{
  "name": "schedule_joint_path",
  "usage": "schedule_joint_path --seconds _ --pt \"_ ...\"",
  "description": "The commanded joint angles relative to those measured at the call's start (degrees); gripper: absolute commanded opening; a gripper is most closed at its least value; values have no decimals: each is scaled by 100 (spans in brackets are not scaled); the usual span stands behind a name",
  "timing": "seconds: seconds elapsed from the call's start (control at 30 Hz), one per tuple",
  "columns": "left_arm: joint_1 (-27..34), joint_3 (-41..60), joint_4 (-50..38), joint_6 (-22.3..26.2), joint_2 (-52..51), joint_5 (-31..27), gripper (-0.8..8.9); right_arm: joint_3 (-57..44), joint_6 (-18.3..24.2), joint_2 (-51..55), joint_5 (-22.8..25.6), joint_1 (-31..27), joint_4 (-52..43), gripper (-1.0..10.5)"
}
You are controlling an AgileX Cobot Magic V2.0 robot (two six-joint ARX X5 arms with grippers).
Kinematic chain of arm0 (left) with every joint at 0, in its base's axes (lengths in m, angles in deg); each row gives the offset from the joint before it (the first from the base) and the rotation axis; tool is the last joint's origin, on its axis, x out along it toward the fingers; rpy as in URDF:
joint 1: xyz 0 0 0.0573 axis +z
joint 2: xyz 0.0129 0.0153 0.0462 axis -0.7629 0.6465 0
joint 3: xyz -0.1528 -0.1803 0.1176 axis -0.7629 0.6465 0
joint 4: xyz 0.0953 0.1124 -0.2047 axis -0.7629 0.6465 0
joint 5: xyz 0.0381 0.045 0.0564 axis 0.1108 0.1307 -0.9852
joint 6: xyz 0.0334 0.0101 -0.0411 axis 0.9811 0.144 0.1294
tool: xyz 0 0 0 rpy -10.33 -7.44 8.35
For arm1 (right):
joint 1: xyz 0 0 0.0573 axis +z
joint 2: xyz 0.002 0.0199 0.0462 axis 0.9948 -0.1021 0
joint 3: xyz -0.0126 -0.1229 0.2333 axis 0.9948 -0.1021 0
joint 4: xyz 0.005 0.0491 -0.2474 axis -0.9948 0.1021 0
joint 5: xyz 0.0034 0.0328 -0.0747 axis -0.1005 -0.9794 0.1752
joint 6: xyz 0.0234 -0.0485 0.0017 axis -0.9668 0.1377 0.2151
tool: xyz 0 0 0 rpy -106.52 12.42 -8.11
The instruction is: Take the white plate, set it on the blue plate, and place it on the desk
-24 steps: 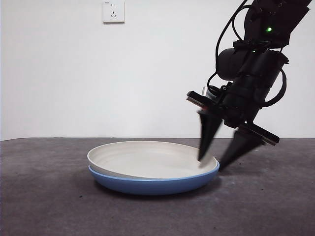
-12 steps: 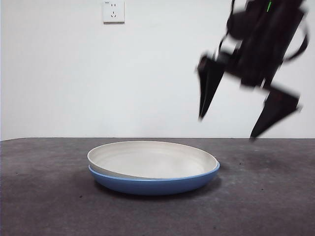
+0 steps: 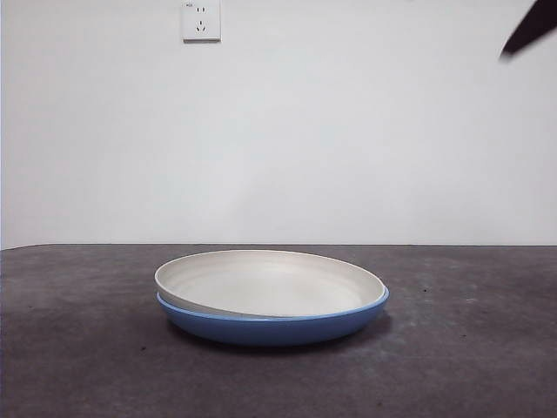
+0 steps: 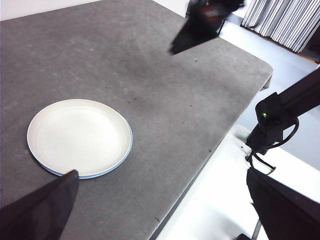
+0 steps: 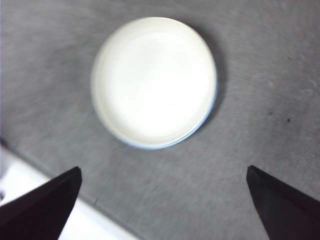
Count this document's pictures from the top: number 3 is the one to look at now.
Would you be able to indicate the white wall socket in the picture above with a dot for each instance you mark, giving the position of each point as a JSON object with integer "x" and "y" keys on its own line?
{"x": 201, "y": 22}

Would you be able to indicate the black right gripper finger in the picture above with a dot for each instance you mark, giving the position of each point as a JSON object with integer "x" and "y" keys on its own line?
{"x": 537, "y": 24}

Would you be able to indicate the white plate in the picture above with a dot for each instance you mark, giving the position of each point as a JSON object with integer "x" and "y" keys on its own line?
{"x": 261, "y": 283}

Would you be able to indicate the blue plate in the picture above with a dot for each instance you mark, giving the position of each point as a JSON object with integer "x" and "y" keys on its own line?
{"x": 261, "y": 331}

